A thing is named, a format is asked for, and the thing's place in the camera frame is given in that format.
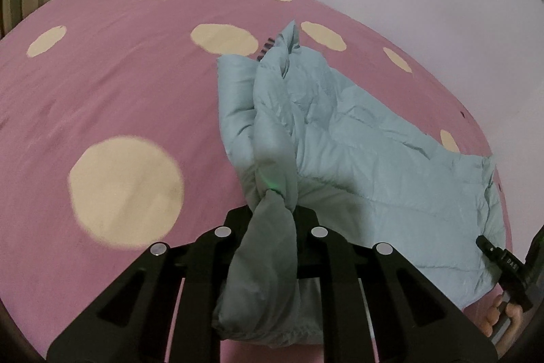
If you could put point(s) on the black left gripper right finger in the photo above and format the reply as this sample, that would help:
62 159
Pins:
378 307

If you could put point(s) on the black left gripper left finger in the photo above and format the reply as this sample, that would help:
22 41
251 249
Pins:
161 308

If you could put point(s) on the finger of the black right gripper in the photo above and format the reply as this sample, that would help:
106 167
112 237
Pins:
514 278

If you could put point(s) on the light blue puffer jacket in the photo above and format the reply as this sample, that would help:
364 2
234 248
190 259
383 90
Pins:
300 134

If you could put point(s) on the person's right hand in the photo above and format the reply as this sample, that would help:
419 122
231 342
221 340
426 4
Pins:
502 307

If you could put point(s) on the pink polka dot bedsheet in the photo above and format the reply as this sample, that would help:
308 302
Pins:
110 134

